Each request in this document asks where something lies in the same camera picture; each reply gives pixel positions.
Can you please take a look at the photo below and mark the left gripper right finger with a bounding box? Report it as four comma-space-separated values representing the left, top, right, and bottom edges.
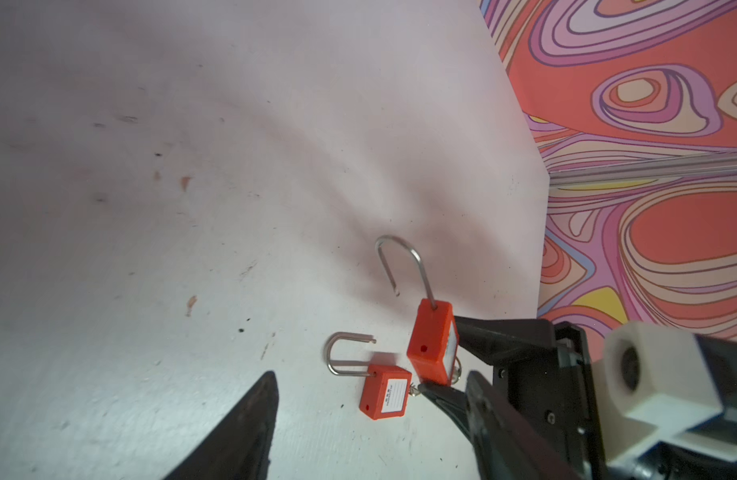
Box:
418, 371, 560, 479

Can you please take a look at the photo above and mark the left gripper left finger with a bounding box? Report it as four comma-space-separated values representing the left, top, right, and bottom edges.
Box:
166, 371, 280, 480

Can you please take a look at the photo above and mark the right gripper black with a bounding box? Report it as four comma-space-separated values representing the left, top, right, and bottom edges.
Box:
455, 316, 602, 479

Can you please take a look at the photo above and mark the red padlock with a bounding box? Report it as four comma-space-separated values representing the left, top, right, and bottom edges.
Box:
374, 235, 459, 387
324, 332, 412, 420

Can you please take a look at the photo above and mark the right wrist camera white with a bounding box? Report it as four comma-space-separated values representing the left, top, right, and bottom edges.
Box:
592, 322, 737, 478

